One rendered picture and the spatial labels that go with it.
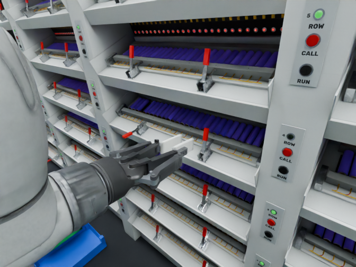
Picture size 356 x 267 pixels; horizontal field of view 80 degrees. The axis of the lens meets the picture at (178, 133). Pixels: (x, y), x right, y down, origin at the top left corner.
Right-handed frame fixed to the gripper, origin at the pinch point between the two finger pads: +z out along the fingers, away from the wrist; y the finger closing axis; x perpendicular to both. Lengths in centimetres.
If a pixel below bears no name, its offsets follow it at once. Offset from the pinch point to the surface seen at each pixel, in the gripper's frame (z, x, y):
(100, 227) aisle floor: 12, -82, -69
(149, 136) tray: 11.5, -7.6, -21.9
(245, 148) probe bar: 15.5, -2.6, 10.0
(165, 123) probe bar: 15.0, -2.9, -18.0
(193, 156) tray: 10.8, -8.0, -2.9
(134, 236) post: 20, -77, -45
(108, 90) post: 11.3, 4.9, -44.3
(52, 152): 21, -65, -154
